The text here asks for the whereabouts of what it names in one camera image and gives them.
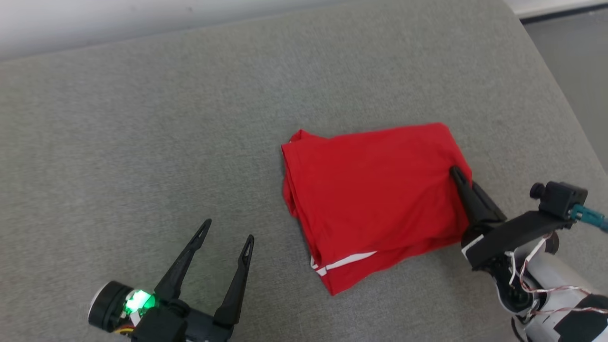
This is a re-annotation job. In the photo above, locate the red jersey with black print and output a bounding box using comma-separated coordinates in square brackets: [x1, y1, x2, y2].
[281, 122, 474, 296]

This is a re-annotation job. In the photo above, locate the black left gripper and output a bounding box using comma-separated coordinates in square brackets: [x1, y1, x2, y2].
[87, 218, 255, 342]

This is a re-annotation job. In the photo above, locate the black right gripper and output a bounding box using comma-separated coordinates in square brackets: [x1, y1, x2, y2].
[449, 166, 571, 272]

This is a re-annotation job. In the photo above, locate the white wall baseboard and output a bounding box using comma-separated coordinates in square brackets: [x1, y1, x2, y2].
[503, 0, 608, 19]

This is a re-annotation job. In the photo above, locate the right camera cable, teal plug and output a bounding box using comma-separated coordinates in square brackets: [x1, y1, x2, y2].
[570, 204, 608, 234]

